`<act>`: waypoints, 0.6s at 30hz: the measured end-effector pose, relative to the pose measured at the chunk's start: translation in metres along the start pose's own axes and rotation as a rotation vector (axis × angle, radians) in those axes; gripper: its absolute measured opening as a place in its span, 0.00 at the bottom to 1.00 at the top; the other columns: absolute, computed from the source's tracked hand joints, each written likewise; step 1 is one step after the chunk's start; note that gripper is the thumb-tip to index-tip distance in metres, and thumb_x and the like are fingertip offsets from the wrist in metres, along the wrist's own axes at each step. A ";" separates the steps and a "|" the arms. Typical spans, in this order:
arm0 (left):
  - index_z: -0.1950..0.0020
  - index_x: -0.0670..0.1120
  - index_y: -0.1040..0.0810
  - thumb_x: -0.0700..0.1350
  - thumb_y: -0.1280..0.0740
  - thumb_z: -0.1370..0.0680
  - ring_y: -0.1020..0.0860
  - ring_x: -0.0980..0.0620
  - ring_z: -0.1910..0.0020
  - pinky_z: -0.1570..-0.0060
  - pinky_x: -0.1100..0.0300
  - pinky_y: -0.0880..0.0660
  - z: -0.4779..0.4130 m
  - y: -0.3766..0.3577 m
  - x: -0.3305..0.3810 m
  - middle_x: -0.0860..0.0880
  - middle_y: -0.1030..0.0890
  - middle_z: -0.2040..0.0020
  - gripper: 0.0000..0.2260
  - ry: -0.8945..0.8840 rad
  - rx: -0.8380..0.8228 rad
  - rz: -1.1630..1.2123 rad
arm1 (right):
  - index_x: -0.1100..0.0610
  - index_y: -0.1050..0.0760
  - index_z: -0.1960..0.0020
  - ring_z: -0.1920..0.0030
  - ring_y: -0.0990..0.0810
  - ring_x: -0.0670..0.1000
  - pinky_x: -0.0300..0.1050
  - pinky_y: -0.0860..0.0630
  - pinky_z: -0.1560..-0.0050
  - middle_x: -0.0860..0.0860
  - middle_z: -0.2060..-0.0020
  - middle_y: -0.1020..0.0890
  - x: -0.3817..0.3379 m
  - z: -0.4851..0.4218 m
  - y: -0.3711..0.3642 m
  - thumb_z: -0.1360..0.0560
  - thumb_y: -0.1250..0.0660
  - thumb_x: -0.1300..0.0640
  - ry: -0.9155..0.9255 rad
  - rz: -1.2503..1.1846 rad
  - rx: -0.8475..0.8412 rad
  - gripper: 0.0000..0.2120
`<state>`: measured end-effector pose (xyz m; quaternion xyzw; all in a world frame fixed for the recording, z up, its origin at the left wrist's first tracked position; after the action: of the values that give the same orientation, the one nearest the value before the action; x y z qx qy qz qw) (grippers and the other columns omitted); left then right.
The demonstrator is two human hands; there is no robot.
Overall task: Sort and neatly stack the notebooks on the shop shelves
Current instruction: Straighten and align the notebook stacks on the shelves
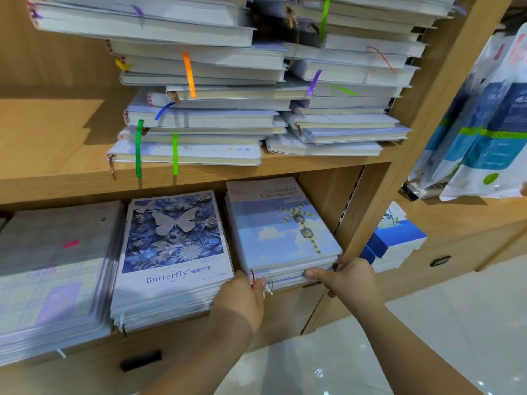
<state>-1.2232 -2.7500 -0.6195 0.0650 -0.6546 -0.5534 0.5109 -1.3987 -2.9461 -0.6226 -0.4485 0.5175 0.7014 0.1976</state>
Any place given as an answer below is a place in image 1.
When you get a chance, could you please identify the person's right hand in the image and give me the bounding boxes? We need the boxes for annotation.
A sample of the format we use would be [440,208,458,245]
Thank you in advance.
[305,257,384,318]

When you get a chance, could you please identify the person's left hand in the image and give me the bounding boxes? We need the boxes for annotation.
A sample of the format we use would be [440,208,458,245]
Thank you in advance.
[210,271,267,334]

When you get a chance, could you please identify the sky cloud cover notebook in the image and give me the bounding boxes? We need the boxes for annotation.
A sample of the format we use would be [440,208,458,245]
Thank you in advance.
[225,177,343,291]

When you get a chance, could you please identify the blue butterfly cover notebook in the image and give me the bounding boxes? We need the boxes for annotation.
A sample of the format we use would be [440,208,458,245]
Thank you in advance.
[109,190,236,332]

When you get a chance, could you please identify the pastel grid pattern notebook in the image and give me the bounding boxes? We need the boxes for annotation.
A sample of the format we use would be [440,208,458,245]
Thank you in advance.
[0,201,125,367]

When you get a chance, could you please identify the pile of small notebooks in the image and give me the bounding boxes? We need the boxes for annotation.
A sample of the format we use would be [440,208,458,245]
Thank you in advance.
[25,0,458,170]

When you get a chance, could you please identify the wooden shelf unit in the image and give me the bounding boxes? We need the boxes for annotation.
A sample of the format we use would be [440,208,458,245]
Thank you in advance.
[0,0,527,395]

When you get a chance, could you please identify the person's left forearm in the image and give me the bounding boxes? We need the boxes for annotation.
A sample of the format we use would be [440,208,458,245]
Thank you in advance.
[140,317,252,395]

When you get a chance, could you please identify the person's right forearm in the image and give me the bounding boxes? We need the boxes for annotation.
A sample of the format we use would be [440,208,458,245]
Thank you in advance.
[350,300,483,395]

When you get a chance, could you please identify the blue white small box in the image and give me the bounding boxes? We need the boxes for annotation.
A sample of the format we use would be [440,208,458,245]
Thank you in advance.
[361,201,428,272]

